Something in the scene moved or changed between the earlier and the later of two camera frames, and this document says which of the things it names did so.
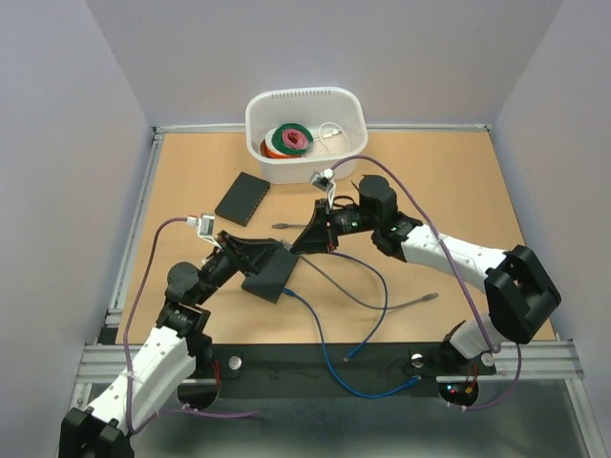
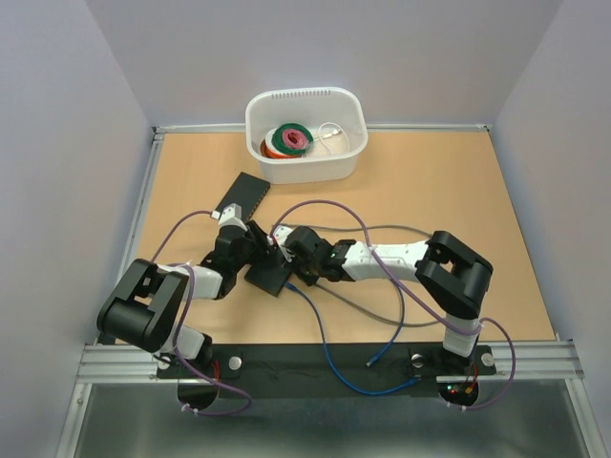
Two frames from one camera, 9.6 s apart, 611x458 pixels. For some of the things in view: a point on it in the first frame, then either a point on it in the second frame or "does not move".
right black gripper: (318, 237) → (305, 279)
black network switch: (242, 198) does not move
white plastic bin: (293, 133) does not move
